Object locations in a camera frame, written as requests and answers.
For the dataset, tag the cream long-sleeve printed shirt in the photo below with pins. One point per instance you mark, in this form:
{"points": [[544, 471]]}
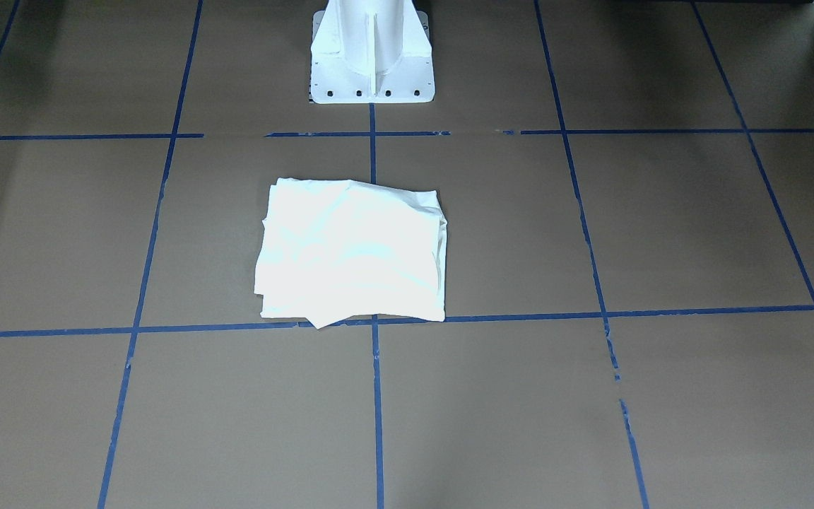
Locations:
{"points": [[335, 249]]}

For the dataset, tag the white pedestal column with base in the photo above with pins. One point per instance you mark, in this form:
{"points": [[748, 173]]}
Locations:
{"points": [[365, 52]]}

